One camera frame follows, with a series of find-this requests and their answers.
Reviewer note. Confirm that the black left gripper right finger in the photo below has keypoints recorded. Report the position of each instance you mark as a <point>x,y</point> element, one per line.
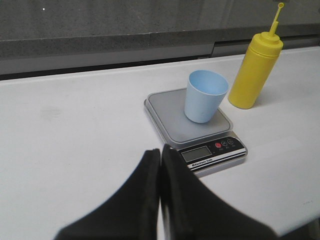
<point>192,212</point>

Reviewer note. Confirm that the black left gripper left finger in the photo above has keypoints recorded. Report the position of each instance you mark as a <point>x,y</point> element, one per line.
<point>131,213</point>

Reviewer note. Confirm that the light blue plastic cup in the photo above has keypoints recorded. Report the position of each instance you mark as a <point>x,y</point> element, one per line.
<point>204,94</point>

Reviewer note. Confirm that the yellow squeeze bottle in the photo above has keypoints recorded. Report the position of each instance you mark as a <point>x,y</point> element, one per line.
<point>260,58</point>

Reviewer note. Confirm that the silver digital kitchen scale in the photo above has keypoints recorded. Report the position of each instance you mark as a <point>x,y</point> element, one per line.
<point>205,148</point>

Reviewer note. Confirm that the grey stone counter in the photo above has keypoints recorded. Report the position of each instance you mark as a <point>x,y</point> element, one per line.
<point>34,28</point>

